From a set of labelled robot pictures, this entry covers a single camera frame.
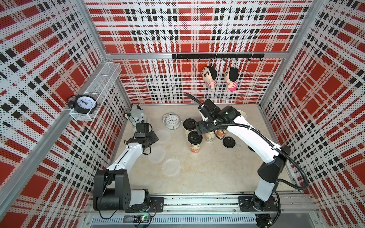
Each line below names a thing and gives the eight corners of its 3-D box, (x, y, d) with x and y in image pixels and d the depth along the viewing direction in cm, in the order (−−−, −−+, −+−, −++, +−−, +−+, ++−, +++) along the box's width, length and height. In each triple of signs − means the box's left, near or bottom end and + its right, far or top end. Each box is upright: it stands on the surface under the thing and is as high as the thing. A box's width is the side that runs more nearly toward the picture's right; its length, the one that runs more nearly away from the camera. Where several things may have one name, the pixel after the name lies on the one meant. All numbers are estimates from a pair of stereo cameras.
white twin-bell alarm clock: (161, 129, 107) (160, 126, 103) (163, 116, 115) (162, 113, 112) (181, 129, 107) (180, 126, 103) (181, 116, 115) (181, 113, 112)
